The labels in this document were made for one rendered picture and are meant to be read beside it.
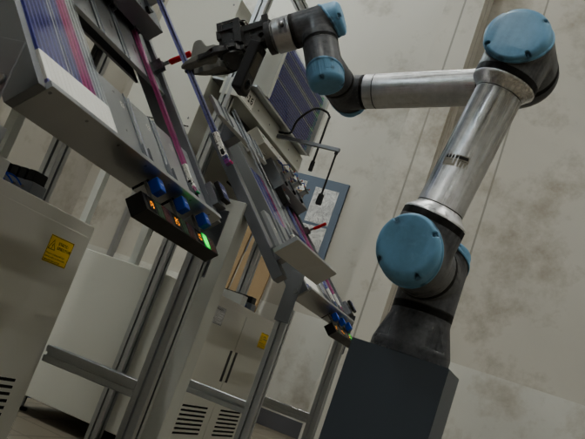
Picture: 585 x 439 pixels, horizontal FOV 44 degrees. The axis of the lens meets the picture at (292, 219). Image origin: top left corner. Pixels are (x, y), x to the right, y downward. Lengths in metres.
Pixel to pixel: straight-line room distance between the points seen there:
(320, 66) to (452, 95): 0.27
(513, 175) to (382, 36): 1.69
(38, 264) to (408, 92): 0.90
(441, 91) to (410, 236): 0.40
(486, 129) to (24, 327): 1.09
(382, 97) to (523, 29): 0.35
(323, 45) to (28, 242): 0.76
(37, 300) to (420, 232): 0.93
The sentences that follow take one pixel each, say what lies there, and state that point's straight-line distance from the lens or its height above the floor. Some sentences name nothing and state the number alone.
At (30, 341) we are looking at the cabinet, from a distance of 1.80.
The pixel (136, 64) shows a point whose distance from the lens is 1.77.
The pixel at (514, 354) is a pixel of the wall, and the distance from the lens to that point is 5.43.
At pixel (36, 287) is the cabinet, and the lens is 1.75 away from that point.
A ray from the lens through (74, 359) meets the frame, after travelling 1.80.
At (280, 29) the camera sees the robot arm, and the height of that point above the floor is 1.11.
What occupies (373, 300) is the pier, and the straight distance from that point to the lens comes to 5.32.
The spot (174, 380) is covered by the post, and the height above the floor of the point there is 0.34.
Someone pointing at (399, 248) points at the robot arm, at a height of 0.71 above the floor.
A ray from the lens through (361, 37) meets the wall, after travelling 6.50.
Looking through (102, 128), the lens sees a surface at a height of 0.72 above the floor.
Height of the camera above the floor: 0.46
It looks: 11 degrees up
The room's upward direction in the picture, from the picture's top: 20 degrees clockwise
